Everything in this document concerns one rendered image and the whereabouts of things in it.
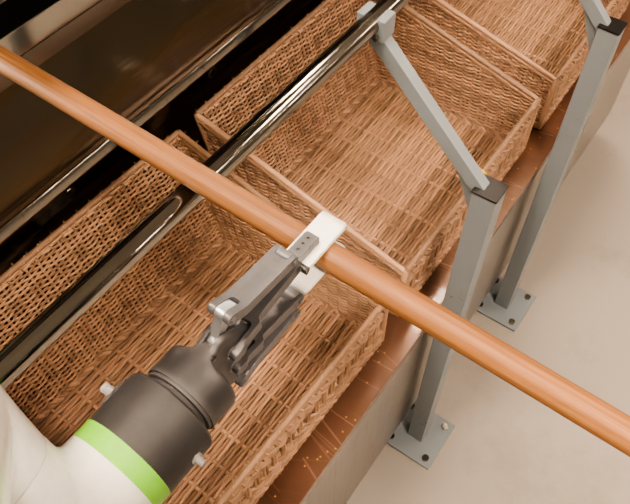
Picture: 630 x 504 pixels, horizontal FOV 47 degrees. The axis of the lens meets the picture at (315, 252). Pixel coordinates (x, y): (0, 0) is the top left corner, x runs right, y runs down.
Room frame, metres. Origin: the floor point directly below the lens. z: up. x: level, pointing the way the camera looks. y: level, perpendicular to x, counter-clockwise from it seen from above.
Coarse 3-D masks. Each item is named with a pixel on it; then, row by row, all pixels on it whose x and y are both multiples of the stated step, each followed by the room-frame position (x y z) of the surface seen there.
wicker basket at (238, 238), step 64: (128, 192) 0.82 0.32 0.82; (256, 192) 0.83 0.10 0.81; (64, 256) 0.70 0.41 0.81; (192, 256) 0.83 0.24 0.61; (256, 256) 0.84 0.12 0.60; (0, 320) 0.58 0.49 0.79; (128, 320) 0.69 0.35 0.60; (192, 320) 0.70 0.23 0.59; (320, 320) 0.70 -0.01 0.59; (384, 320) 0.66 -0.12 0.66; (256, 384) 0.57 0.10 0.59; (320, 384) 0.50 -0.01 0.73; (256, 448) 0.40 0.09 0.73
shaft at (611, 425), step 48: (0, 48) 0.72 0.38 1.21; (48, 96) 0.64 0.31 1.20; (144, 144) 0.56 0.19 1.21; (240, 192) 0.49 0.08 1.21; (288, 240) 0.44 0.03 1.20; (384, 288) 0.38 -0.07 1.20; (432, 336) 0.33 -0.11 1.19; (480, 336) 0.32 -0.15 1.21; (528, 384) 0.28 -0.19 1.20; (624, 432) 0.23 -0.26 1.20
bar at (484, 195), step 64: (384, 0) 0.86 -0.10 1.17; (320, 64) 0.73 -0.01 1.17; (256, 128) 0.62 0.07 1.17; (448, 128) 0.77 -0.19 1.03; (576, 128) 1.09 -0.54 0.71; (192, 192) 0.52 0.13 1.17; (128, 256) 0.44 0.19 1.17; (512, 256) 1.10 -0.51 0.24; (64, 320) 0.36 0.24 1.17; (512, 320) 1.04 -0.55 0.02; (0, 384) 0.29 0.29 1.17
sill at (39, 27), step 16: (16, 0) 0.86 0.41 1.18; (32, 0) 0.86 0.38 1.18; (48, 0) 0.86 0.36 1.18; (64, 0) 0.86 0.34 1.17; (80, 0) 0.89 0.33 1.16; (96, 0) 0.91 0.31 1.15; (0, 16) 0.82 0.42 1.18; (16, 16) 0.82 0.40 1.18; (32, 16) 0.82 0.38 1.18; (48, 16) 0.84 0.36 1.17; (64, 16) 0.86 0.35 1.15; (0, 32) 0.79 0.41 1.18; (16, 32) 0.80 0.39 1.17; (32, 32) 0.81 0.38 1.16; (48, 32) 0.83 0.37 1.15; (16, 48) 0.79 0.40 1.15
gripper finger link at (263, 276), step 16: (272, 256) 0.38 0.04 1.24; (256, 272) 0.36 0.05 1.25; (272, 272) 0.37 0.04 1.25; (288, 272) 0.37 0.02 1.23; (240, 288) 0.35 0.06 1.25; (256, 288) 0.35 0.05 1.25; (272, 288) 0.36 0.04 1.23; (240, 304) 0.33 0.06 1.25; (256, 304) 0.34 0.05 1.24; (224, 320) 0.31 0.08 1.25
